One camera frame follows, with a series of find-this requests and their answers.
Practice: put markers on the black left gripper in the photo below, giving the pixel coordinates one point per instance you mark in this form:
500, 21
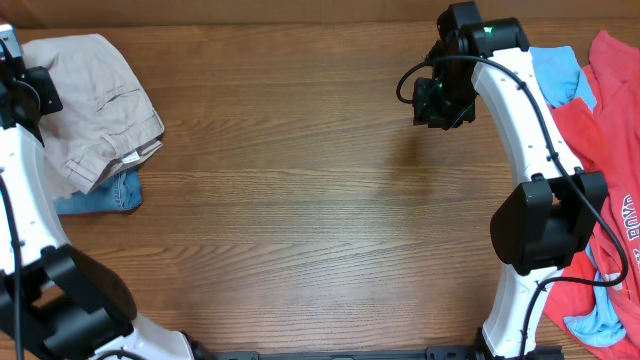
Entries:
37, 80

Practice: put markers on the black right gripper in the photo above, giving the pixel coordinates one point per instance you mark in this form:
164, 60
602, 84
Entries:
427, 115

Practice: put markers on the light blue t-shirt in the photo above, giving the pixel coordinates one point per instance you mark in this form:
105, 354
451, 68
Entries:
565, 75

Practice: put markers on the folded blue jeans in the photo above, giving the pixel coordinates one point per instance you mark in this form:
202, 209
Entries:
120, 193

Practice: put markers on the red t-shirt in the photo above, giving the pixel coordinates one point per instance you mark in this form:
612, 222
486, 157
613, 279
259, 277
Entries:
606, 139

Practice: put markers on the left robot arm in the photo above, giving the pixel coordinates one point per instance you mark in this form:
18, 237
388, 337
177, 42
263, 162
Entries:
57, 302

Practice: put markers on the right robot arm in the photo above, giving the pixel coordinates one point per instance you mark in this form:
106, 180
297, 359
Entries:
551, 212

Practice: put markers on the beige cotton shorts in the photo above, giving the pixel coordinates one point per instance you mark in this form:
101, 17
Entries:
108, 123

